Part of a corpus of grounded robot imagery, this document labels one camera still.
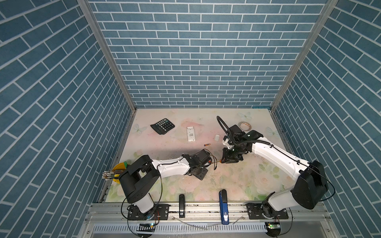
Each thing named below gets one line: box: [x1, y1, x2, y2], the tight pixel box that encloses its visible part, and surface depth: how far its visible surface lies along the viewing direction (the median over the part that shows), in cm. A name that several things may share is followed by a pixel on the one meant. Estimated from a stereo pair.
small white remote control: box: [186, 126, 196, 142], surface depth 105 cm
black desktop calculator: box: [150, 118, 176, 135], surface depth 110 cm
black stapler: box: [179, 193, 186, 219], surface depth 74 cm
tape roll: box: [238, 121, 253, 132], surface depth 111 cm
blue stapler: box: [218, 188, 230, 225], surface depth 74 cm
